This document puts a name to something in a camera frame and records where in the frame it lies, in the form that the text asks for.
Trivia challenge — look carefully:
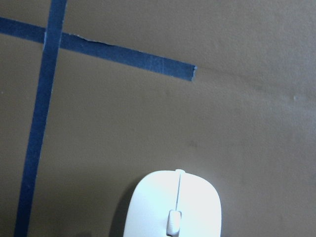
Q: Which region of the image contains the white computer mouse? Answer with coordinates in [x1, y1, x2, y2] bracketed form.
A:
[123, 169, 222, 237]

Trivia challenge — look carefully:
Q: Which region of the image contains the blue tape line lengthwise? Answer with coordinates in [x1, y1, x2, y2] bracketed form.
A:
[14, 0, 67, 237]

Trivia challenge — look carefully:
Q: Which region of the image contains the blue tape line crosswise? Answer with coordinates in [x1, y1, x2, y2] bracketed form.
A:
[0, 17, 197, 81]

